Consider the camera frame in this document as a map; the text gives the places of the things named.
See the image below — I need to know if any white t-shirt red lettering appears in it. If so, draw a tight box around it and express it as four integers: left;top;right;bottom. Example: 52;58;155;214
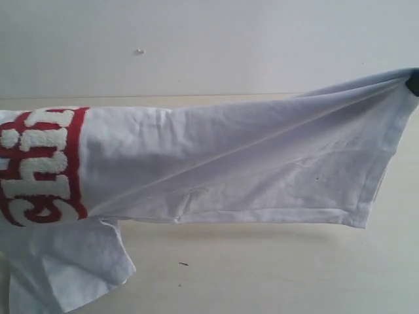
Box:
1;69;418;313

